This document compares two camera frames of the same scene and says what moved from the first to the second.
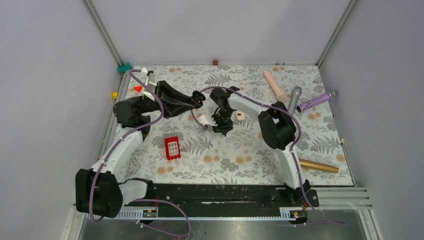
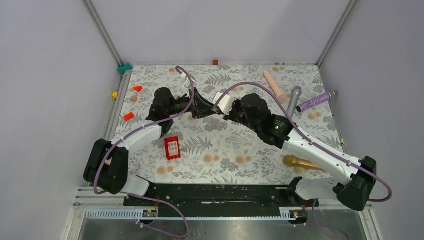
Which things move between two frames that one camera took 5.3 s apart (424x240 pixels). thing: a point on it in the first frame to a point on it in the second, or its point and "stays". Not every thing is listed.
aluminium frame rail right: x=351 y=4 stays
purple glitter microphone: x=304 y=106 stays
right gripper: x=222 y=128 to x=230 y=116
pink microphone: x=276 y=89 stays
